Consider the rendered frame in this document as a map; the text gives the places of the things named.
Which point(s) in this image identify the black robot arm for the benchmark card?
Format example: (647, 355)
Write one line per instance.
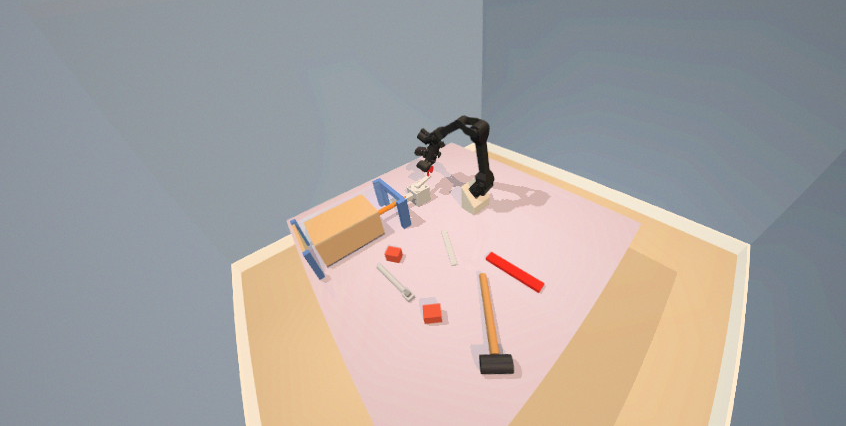
(478, 133)

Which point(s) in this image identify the wooden-handled black mallet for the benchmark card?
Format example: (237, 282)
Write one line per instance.
(492, 363)

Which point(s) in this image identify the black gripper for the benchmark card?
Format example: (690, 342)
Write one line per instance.
(430, 159)

